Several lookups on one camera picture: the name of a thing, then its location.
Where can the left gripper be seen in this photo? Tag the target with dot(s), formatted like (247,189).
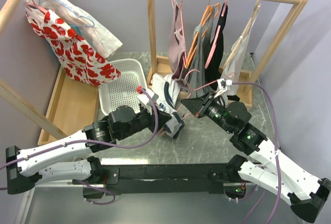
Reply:
(163,117)

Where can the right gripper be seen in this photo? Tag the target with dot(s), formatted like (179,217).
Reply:
(196,107)

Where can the white navy tank top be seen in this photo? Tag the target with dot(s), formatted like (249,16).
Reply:
(168,90)

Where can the mauve pink tank top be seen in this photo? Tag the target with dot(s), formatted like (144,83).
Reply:
(177,46)

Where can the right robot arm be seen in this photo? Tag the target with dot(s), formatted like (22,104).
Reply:
(305,193)

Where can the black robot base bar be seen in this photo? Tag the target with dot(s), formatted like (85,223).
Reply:
(168,178)

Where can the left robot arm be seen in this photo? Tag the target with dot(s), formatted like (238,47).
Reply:
(27,168)

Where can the grey tank top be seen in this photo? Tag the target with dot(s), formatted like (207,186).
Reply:
(193,74)

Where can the black tank top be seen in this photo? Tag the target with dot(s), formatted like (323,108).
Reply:
(212,72)

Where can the white sheer tank top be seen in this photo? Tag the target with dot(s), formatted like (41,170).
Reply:
(233,69)

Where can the pink plastic hanger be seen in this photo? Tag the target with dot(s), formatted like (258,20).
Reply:
(212,50)

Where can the beige wooden hanger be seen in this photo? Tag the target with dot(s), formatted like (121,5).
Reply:
(244,33)

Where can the white plastic laundry basket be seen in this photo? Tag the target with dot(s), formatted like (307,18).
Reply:
(123,91)

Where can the left wooden clothes rack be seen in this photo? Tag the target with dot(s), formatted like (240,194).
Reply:
(29,66)

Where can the red floral white garment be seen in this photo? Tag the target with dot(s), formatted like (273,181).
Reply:
(79,60)

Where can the white pale pink garment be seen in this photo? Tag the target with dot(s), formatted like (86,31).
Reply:
(98,36)

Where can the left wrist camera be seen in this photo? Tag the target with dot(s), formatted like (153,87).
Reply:
(146,98)

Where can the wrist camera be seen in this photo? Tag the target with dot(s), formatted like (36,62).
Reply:
(146,98)
(225,88)

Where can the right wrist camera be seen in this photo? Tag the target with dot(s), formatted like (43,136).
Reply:
(225,88)

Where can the blue wire hanger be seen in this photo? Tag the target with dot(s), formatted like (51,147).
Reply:
(72,14)

